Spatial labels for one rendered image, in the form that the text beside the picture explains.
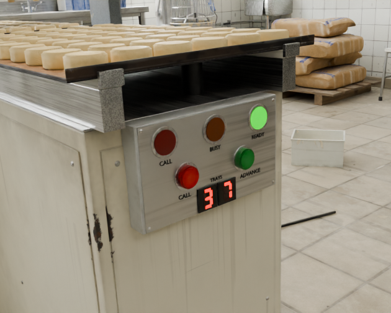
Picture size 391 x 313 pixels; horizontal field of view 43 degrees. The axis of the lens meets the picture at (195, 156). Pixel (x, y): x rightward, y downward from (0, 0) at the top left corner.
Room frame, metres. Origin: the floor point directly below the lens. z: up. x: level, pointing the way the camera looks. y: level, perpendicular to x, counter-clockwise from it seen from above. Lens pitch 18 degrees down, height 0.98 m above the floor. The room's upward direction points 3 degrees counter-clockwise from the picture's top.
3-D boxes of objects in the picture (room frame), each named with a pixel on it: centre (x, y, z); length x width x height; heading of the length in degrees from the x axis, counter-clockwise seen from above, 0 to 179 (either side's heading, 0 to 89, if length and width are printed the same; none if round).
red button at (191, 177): (0.60, 0.01, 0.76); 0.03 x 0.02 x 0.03; 128
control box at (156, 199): (0.64, -0.02, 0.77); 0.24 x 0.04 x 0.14; 128
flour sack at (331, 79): (4.61, -1.30, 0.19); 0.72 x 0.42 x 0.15; 133
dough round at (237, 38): (0.73, -0.08, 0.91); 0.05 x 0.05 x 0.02
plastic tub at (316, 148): (2.78, -0.72, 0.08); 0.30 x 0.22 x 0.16; 73
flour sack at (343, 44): (4.61, -1.26, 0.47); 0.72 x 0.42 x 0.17; 134
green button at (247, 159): (0.66, -0.07, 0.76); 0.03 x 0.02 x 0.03; 128
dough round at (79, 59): (0.57, 0.12, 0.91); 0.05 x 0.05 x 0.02
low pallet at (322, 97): (4.83, -1.09, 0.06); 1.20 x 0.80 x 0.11; 41
